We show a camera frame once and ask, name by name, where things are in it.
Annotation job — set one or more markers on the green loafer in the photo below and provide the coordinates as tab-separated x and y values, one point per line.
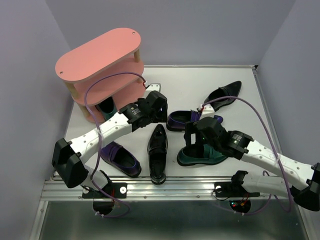
107	108
195	154

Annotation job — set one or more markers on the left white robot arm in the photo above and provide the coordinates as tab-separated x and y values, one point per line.
69	157

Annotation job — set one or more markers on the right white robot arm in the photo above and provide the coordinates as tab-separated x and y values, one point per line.
291	178

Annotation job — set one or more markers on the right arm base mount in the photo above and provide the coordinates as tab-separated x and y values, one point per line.
233	188

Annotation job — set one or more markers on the purple loafer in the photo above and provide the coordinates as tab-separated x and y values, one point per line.
177	120
117	156

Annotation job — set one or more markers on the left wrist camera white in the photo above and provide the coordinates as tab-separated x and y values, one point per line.
153	87

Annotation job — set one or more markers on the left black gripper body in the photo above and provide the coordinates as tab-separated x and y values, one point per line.
160	116

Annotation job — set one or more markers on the aluminium front rail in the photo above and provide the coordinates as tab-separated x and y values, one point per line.
142	189

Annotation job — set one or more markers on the glossy black loafer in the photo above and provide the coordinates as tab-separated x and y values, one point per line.
157	155

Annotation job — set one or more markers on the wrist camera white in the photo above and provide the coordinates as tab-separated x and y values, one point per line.
206	111
153	87

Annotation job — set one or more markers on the matte black loafer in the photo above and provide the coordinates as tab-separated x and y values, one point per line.
232	89

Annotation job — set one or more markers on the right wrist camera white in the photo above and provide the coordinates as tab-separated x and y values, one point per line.
206	111

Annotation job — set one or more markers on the pink three-tier shoe shelf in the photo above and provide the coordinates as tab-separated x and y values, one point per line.
106	66

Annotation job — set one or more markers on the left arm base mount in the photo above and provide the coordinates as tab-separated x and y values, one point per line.
115	189

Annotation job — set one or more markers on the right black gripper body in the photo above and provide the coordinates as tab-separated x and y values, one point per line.
191	128

